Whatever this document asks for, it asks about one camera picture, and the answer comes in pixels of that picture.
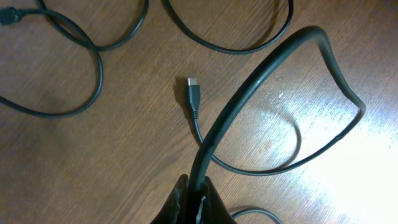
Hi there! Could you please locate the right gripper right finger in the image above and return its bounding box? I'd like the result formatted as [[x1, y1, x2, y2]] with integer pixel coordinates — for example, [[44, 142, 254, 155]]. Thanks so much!
[[198, 176, 236, 224]]

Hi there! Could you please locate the black USB cable thick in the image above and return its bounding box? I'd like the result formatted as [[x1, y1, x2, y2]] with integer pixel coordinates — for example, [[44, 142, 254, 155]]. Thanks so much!
[[185, 26, 366, 223]]

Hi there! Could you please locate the black USB cable thin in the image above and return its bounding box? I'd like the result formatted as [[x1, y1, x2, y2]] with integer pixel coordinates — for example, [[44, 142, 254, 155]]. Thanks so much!
[[0, 0, 295, 119]]

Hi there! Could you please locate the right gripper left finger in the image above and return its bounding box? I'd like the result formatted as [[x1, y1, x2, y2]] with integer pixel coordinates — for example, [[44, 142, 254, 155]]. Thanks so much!
[[150, 174, 188, 224]]

